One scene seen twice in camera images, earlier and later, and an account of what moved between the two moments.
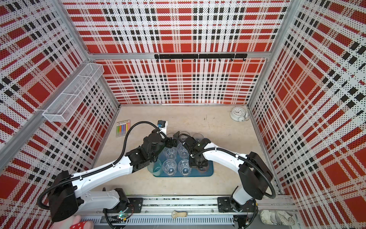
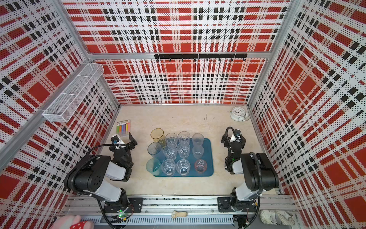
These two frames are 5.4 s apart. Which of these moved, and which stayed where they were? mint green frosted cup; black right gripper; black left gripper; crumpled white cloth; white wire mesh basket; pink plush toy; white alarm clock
Moved: black left gripper; black right gripper
Stayed: white wire mesh basket; pink plush toy; mint green frosted cup; white alarm clock; crumpled white cloth
